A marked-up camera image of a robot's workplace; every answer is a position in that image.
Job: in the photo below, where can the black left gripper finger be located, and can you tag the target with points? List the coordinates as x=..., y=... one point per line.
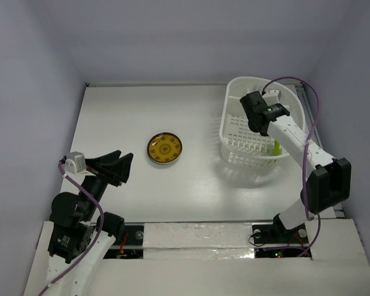
x=106, y=159
x=117, y=167

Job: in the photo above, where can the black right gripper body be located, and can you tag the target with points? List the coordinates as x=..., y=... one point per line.
x=254, y=124

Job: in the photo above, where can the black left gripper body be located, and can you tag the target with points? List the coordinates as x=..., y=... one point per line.
x=98, y=183

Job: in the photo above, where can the brown and yellow patterned plate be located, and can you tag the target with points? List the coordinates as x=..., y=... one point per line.
x=164, y=148

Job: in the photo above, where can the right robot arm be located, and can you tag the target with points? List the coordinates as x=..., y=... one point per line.
x=326, y=180

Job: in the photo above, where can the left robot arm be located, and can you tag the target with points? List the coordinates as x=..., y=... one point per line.
x=82, y=231

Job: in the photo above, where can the green plate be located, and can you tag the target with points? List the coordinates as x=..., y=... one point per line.
x=277, y=148

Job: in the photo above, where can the left base electronics bay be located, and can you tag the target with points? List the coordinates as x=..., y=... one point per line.
x=130, y=246

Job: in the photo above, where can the base electronics bay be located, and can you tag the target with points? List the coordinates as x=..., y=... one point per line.
x=268, y=243
x=130, y=246

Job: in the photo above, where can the white foam strip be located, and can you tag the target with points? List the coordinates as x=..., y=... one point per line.
x=197, y=241

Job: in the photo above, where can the right base electronics bay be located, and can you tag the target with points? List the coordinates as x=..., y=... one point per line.
x=268, y=243

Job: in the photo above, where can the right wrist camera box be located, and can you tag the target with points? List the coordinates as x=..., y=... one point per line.
x=272, y=97

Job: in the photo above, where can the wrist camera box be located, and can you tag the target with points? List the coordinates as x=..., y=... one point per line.
x=272, y=97
x=75, y=163

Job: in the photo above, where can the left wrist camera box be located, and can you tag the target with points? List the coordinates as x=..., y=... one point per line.
x=75, y=163

